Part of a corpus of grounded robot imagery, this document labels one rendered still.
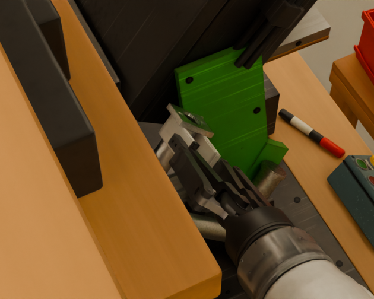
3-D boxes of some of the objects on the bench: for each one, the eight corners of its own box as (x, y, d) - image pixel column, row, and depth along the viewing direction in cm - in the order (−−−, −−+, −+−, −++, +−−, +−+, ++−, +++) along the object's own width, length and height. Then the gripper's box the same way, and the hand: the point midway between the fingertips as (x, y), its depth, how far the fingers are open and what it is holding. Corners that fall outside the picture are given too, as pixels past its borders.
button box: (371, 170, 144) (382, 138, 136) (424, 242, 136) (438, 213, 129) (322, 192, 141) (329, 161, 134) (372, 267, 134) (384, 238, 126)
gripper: (338, 244, 94) (238, 123, 111) (241, 210, 84) (146, 83, 101) (297, 293, 97) (204, 168, 113) (197, 266, 86) (111, 133, 103)
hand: (189, 143), depth 105 cm, fingers closed on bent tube, 3 cm apart
